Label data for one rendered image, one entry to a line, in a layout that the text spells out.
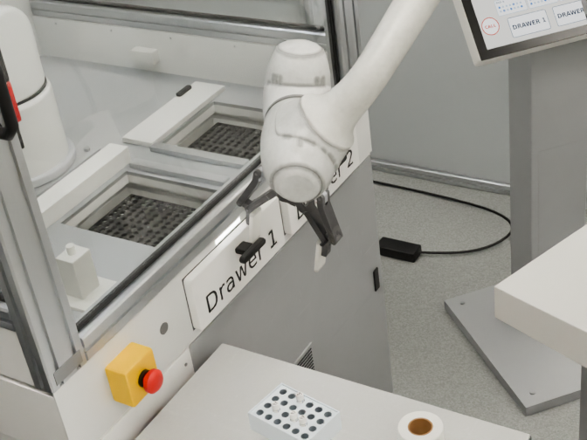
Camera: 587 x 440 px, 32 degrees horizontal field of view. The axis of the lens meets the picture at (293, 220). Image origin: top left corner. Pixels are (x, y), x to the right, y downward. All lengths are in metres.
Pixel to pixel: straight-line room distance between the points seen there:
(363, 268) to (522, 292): 0.66
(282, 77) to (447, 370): 1.49
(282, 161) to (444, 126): 2.18
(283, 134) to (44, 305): 0.42
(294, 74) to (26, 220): 0.46
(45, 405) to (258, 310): 0.55
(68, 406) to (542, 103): 1.44
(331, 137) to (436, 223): 2.04
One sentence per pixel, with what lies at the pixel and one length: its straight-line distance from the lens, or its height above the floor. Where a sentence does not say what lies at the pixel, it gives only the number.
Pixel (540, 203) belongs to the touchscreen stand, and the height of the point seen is 0.47.
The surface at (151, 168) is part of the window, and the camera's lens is 1.68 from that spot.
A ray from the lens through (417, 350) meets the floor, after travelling 2.99.
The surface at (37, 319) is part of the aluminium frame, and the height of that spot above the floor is 1.08.
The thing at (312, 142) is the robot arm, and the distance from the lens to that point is 1.47.
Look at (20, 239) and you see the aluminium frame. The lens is 1.47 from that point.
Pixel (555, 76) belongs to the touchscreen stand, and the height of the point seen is 0.81.
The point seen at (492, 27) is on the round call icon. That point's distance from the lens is 2.36.
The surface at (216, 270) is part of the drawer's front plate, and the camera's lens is 1.83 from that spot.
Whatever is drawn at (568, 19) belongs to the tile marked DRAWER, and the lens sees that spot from 2.43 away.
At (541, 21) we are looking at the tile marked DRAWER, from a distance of 2.40.
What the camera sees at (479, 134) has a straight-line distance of 3.57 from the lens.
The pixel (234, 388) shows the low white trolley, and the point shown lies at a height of 0.76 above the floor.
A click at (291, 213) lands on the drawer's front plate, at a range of 2.02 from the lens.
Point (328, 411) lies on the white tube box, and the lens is 1.68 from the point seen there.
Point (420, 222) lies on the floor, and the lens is 3.51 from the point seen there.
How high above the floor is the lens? 1.95
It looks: 33 degrees down
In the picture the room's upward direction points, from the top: 9 degrees counter-clockwise
